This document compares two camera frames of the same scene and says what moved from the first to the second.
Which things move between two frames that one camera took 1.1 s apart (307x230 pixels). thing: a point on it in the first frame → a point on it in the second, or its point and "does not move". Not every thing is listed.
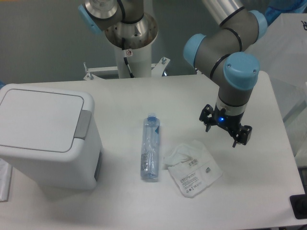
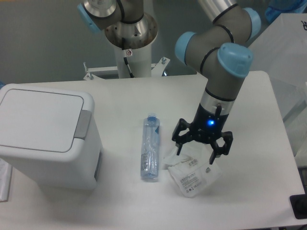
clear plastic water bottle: (149, 159) does not move
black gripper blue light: (231, 122) → (207, 125)
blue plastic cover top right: (276, 7) does not move
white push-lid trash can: (47, 136) does not move
